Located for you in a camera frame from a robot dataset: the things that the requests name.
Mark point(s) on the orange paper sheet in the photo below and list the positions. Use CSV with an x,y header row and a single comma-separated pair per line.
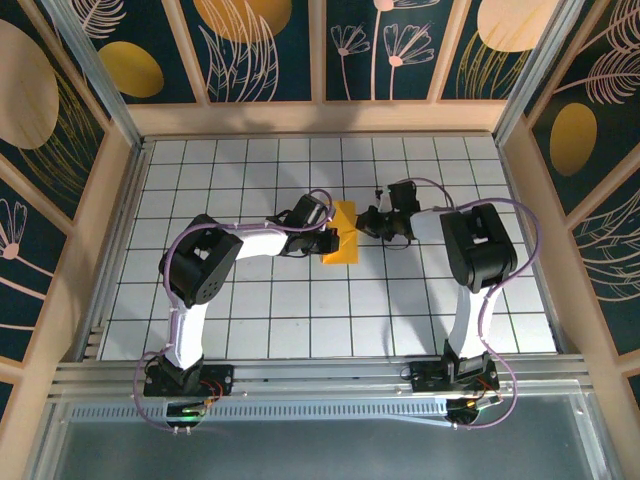
x,y
345,252

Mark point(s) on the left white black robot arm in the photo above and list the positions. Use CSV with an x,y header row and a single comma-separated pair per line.
x,y
187,330

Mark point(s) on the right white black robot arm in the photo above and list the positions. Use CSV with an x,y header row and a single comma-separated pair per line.
x,y
467,325

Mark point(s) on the white grid mat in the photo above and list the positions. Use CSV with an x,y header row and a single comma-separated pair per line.
x,y
300,330

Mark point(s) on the grey translucent panel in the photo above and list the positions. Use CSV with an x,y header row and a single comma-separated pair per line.
x,y
320,450

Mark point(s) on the long aluminium base rail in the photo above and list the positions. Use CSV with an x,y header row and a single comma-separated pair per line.
x,y
320,372

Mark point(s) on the aluminium side rail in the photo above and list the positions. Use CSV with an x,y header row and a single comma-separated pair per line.
x,y
515,175
127,200

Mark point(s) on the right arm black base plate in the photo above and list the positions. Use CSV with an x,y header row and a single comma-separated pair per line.
x,y
425,377

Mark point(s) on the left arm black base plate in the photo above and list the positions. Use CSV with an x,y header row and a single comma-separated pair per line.
x,y
220,375

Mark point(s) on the aluminium corner post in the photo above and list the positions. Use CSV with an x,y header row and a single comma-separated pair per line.
x,y
96,75
535,75

